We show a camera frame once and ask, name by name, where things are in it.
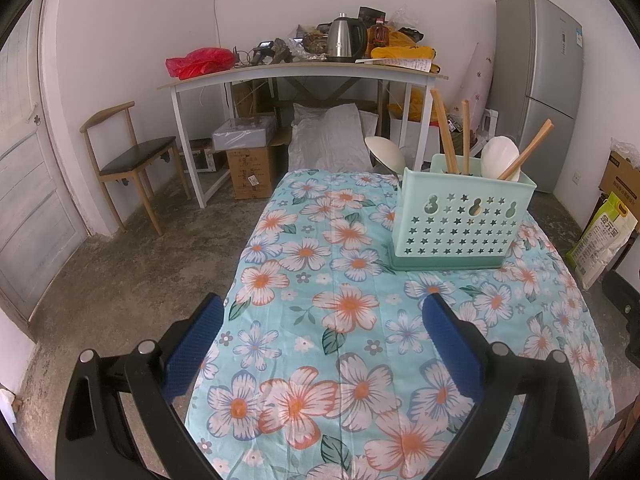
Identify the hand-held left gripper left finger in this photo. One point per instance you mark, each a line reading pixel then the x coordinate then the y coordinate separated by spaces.
pixel 192 345

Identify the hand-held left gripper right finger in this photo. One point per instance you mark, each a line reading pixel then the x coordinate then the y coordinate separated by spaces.
pixel 450 350

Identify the green plastic utensil holder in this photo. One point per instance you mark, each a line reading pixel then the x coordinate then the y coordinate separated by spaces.
pixel 450 225

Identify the wooden chopstick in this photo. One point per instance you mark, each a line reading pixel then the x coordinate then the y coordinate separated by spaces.
pixel 465 135
pixel 530 147
pixel 444 130

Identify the white plastic spoon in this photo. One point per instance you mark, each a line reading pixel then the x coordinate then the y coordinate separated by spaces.
pixel 385 152
pixel 500 157

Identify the green white rice bag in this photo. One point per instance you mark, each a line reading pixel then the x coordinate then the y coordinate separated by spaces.
pixel 600 245

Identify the open cardboard box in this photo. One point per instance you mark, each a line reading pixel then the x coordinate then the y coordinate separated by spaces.
pixel 622 177

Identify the floral blue blanket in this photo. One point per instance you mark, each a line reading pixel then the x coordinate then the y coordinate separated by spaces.
pixel 325 270

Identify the brown cardboard box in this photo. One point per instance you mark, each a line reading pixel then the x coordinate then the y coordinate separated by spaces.
pixel 252 172

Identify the wooden chair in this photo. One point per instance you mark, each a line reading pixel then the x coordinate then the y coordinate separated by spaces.
pixel 135 157

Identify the white wrapped box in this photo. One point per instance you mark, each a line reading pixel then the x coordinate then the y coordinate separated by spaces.
pixel 242 132

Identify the silver refrigerator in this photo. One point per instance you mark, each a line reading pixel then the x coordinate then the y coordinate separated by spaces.
pixel 540 90

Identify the white wooden door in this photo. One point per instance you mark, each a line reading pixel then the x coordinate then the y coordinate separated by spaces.
pixel 35 170

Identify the white sack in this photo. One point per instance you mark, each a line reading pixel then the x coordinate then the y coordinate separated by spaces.
pixel 330 142

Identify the orange yellow bag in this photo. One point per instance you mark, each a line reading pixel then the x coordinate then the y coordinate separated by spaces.
pixel 415 107

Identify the pink rolled mat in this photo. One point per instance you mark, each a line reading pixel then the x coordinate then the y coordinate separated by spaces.
pixel 477 82

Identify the red plastic bag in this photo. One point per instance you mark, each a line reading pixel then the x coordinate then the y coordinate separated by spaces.
pixel 200 62

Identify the white desk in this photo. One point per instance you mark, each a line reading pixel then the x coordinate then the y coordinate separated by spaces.
pixel 280 71

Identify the printed paper sheet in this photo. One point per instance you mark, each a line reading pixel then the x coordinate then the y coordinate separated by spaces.
pixel 400 64

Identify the black handheld device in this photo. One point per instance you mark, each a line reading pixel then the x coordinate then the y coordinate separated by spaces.
pixel 262 51

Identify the amber bottle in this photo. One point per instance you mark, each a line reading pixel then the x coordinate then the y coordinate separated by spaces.
pixel 380 35

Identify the brown crumpled clutter pile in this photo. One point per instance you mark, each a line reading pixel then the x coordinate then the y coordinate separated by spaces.
pixel 305 42

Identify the steel electric kettle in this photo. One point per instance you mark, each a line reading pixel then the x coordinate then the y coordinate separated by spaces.
pixel 345 37

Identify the black packet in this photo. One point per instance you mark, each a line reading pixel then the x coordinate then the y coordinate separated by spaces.
pixel 371 16

